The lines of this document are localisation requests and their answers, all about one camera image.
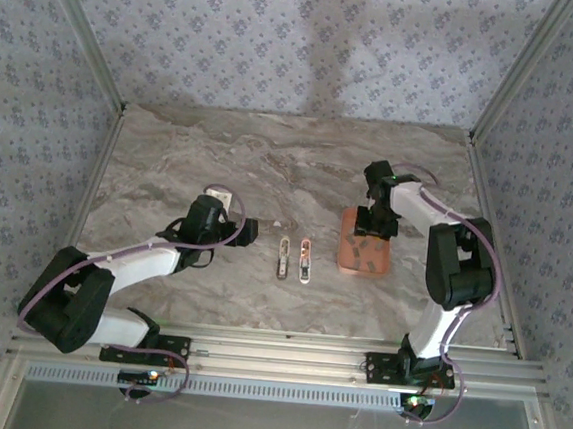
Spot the orange plastic tray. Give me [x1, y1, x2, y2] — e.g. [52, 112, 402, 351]
[334, 205, 397, 281]

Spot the tan USB stick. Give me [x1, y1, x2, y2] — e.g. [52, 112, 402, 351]
[274, 235, 295, 282]

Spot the pink mini stapler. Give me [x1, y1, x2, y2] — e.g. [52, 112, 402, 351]
[296, 237, 317, 285]

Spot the small circuit board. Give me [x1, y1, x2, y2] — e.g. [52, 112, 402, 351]
[116, 366, 161, 387]
[398, 391, 437, 411]

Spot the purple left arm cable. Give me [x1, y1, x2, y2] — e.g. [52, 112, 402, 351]
[9, 167, 251, 412]

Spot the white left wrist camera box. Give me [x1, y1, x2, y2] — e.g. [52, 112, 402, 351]
[203, 186, 233, 211]

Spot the aluminium table side rail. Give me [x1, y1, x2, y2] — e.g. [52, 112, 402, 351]
[448, 132, 546, 358]
[31, 97, 128, 323]

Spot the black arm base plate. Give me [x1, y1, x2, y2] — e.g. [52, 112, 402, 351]
[362, 351, 458, 392]
[98, 329, 193, 370]

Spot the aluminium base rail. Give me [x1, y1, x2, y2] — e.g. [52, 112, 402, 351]
[5, 306, 554, 405]

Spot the grey slotted cable duct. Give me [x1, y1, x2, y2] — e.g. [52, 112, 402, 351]
[24, 361, 405, 415]

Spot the aluminium frame post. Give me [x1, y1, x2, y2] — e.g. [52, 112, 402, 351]
[23, 0, 137, 112]
[467, 0, 573, 150]

